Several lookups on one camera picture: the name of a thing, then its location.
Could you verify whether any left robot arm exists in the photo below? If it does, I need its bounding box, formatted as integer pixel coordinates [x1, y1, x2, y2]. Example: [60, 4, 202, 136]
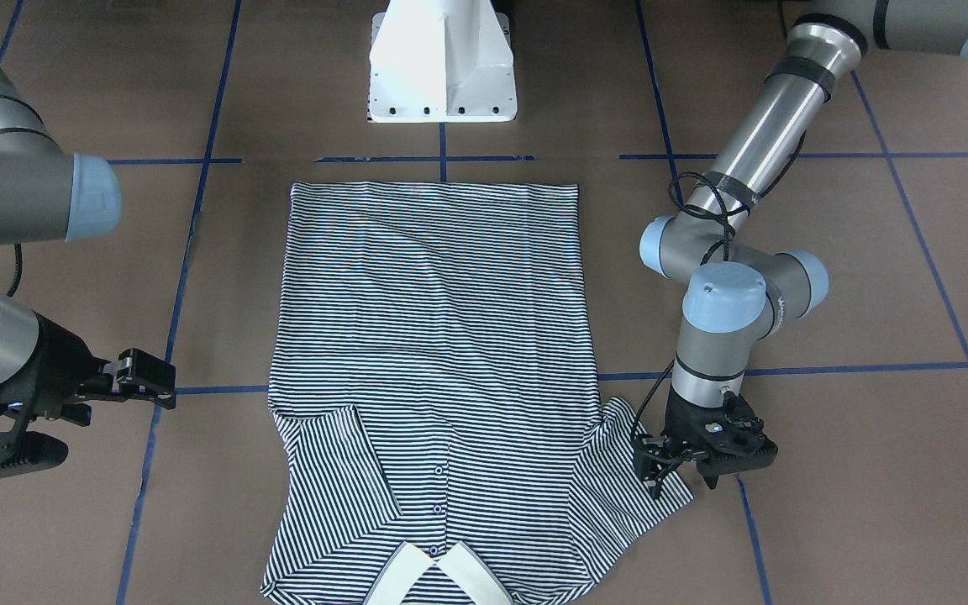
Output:
[630, 1, 968, 499]

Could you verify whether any brown table mat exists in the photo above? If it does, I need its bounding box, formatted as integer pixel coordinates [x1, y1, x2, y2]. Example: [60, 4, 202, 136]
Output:
[0, 1, 968, 604]

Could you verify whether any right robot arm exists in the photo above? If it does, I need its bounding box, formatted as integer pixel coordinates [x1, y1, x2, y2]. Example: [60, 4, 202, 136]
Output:
[0, 66, 176, 426]

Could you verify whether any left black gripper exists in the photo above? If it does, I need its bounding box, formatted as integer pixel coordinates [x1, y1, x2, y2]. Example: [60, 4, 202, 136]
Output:
[634, 392, 779, 499]

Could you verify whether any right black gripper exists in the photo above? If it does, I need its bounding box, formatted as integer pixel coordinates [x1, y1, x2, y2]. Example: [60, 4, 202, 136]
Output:
[22, 314, 176, 426]

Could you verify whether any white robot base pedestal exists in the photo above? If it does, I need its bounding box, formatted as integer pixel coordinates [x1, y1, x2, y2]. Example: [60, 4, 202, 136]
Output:
[366, 1, 518, 124]

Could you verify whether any navy white striped polo shirt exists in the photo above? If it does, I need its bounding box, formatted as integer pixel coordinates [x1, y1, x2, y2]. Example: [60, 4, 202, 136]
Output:
[261, 182, 692, 604]

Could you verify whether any black usb cable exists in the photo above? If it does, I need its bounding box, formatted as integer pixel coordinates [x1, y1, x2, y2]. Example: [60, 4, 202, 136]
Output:
[632, 0, 804, 438]

